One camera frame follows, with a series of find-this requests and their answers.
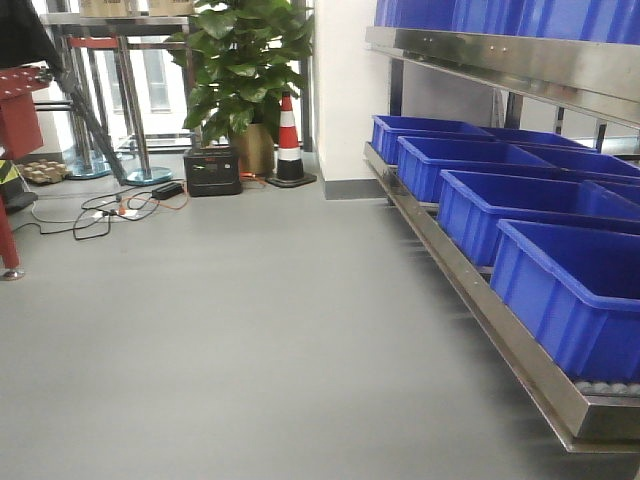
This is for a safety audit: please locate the green potted plant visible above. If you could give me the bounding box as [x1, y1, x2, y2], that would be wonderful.
[169, 0, 314, 176]

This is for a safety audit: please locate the black portable power station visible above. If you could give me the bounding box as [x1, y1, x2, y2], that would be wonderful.
[183, 145, 242, 197]

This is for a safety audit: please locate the black power adapter brick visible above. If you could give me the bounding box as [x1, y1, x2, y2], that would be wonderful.
[151, 182, 184, 200]

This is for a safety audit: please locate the blue bin lower middle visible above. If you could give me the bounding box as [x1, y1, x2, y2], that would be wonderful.
[437, 170, 639, 267]

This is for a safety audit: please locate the stainless steel shelf front rail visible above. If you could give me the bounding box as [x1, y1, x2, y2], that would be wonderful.
[365, 27, 639, 127]

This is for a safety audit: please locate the cardboard egg tray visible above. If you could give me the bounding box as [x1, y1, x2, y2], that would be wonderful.
[16, 159, 71, 185]

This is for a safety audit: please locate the red metal table frame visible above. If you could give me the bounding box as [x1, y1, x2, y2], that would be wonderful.
[1, 66, 51, 281]

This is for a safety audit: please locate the orange white traffic cone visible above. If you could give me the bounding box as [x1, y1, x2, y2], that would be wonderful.
[266, 91, 317, 188]

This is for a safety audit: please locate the black cloth cover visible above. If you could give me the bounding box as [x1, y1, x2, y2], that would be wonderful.
[1, 0, 64, 73]

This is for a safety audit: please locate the black floor cable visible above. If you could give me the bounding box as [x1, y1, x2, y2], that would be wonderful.
[9, 187, 156, 242]

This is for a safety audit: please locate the blue bin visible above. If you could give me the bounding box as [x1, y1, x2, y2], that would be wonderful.
[490, 219, 639, 383]
[397, 136, 555, 203]
[437, 170, 639, 267]

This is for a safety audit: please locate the chrome stanchion post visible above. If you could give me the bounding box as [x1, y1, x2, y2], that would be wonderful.
[115, 35, 173, 187]

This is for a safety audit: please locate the blue bin lower left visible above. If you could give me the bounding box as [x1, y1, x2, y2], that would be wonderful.
[397, 136, 555, 203]

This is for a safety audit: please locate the lower steel shelf rail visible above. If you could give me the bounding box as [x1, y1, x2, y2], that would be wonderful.
[364, 143, 639, 454]

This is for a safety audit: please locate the blue bin lower right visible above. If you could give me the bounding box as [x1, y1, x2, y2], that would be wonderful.
[490, 219, 639, 383]

